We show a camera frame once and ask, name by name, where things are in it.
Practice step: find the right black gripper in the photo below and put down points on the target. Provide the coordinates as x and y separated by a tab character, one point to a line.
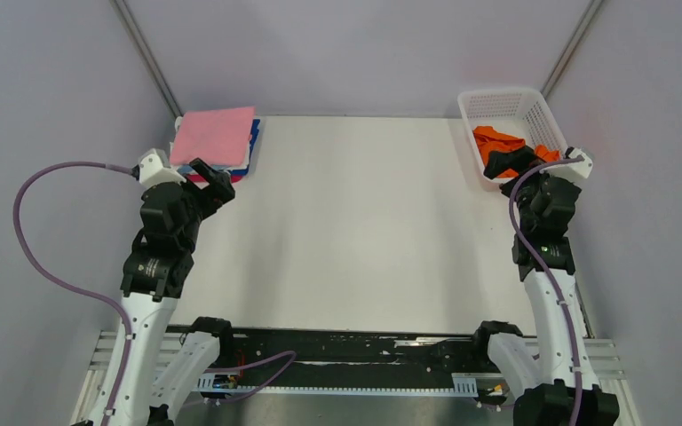
519	158

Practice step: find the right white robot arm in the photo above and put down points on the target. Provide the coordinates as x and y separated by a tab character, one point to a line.
557	385

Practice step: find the magenta folded t shirt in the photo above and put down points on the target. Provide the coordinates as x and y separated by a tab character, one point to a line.
196	178

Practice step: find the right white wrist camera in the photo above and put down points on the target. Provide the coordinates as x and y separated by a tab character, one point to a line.
577	172

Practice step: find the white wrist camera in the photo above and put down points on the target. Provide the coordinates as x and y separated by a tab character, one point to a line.
155	169
577	172

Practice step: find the orange t shirt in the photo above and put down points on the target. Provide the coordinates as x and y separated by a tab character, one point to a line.
488	139

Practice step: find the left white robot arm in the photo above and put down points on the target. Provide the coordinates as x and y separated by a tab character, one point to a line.
133	393

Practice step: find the white plastic basket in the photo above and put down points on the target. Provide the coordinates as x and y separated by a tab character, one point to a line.
515	111

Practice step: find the aluminium frame rail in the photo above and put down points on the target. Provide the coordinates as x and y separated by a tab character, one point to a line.
602	354

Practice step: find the blue white folded t shirt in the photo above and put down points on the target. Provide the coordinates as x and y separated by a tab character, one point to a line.
236	172

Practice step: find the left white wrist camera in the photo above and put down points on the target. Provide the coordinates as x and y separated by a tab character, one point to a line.
155	169

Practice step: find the white slotted cable duct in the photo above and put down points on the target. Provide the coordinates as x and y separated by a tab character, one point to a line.
462	387

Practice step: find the pink folded t shirt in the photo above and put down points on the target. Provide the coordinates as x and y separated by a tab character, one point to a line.
216	136

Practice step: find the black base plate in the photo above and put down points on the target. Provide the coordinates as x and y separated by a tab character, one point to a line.
325	358

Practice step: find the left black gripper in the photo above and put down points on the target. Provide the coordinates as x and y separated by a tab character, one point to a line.
218	191

